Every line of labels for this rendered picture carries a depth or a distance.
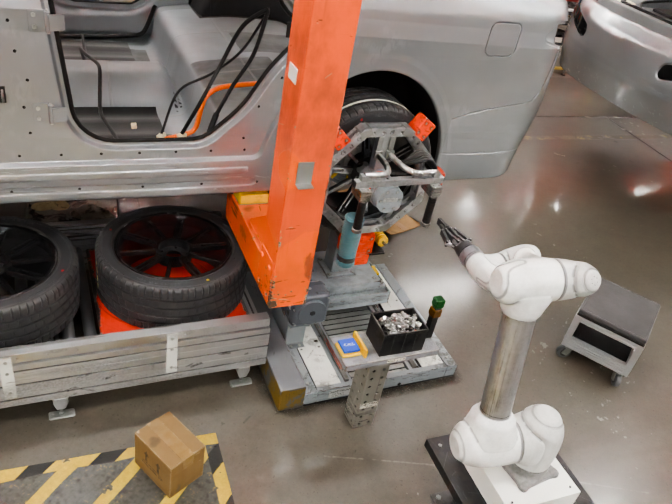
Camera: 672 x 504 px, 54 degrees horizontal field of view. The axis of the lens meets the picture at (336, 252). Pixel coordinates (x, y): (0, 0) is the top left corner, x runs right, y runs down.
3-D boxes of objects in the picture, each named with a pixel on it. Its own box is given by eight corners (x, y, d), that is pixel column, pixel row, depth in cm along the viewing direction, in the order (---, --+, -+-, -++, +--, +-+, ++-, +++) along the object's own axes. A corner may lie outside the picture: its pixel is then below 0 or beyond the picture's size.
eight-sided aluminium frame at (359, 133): (408, 221, 323) (436, 120, 292) (414, 229, 319) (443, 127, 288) (306, 230, 301) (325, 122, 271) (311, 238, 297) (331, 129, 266)
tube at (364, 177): (379, 157, 285) (384, 135, 279) (399, 180, 271) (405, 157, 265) (343, 159, 278) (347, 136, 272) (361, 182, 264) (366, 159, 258)
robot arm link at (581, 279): (572, 256, 210) (535, 257, 206) (611, 258, 193) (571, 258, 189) (572, 297, 210) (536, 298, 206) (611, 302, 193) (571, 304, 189)
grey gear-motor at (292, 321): (293, 293, 342) (302, 238, 322) (322, 348, 312) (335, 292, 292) (260, 297, 335) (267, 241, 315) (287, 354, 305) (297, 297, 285)
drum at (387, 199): (380, 188, 304) (387, 162, 296) (401, 213, 289) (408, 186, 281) (353, 190, 298) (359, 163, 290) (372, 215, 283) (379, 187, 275)
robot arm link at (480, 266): (462, 275, 261) (491, 266, 264) (484, 300, 249) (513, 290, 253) (465, 254, 254) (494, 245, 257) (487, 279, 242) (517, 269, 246)
